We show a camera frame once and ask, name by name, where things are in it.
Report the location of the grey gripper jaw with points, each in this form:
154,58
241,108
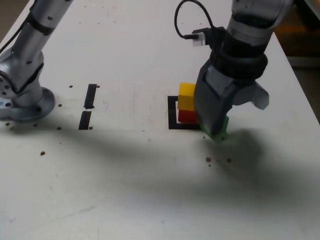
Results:
255,95

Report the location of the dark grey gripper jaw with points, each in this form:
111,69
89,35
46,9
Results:
215,105

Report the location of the yellow cube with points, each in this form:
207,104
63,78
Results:
186,100

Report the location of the red cube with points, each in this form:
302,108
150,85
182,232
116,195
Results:
187,116

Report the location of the green cube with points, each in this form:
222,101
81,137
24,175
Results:
220,138

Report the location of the black tape square outline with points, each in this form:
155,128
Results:
172,115

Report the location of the black tape strip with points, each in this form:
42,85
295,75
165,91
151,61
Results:
90,96

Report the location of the gripper camera with black mount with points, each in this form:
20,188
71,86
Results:
200,41

